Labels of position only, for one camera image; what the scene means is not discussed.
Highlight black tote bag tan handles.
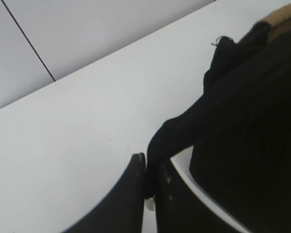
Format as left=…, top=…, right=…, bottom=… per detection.
left=144, top=3, right=291, bottom=233

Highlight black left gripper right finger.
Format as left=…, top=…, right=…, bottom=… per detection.
left=154, top=159, right=245, bottom=233

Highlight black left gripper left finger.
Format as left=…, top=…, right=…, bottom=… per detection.
left=65, top=153, right=146, bottom=233

